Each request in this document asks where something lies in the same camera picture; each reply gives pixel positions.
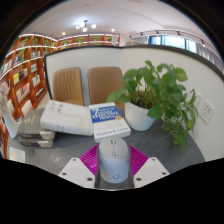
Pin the thick white book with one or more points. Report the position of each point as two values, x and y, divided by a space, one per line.
66 118

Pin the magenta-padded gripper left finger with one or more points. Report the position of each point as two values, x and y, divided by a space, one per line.
76 171

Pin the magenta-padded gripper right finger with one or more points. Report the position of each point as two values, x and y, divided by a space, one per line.
150 170

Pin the green plant in white pot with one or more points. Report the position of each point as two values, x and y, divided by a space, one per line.
138 118

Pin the white computer mouse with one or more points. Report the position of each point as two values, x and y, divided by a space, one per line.
114 163

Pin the white wall socket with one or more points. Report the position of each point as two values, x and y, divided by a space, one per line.
206 112
197 100

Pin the window with curtains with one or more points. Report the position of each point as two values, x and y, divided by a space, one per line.
173 41

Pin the blue-cover white book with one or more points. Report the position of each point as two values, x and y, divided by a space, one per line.
108 121

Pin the orange wooden shelf unit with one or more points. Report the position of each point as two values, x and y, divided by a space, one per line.
26 76

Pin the ceiling lamp with round bulbs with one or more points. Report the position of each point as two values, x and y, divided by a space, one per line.
85 26

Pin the tan upholstered chair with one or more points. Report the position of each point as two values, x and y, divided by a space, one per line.
68 85
105 83

